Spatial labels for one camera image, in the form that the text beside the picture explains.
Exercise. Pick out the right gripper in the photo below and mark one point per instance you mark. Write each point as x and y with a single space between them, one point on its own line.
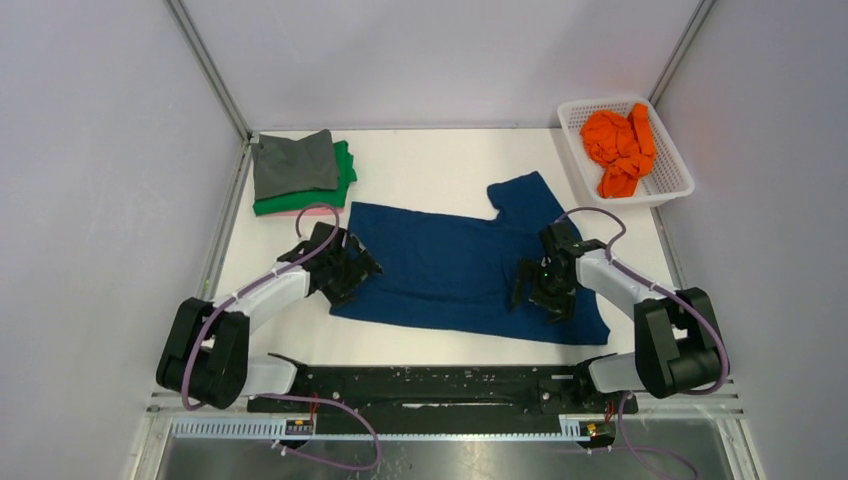
561 308

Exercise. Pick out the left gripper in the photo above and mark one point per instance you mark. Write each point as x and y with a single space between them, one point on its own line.
360 267

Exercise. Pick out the blue t-shirt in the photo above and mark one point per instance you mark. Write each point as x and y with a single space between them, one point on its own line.
449 272

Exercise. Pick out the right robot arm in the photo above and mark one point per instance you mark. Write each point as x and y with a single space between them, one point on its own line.
678 348

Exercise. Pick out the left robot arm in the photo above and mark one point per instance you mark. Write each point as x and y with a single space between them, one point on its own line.
206 356

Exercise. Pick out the pink folded t-shirt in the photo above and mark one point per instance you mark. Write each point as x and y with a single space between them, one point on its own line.
316 211

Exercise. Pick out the green folded t-shirt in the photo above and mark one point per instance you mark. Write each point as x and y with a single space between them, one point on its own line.
290 204

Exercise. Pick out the grey folded t-shirt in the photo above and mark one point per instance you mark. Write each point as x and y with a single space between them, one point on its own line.
285 166

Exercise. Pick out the orange t-shirt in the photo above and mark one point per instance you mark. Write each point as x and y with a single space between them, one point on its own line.
623 146

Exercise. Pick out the white plastic basket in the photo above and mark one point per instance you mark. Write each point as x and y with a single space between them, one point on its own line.
668 180

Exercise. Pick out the white slotted cable duct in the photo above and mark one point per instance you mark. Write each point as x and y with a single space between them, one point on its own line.
413 426

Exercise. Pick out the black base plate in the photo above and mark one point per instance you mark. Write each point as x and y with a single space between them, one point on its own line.
462 391

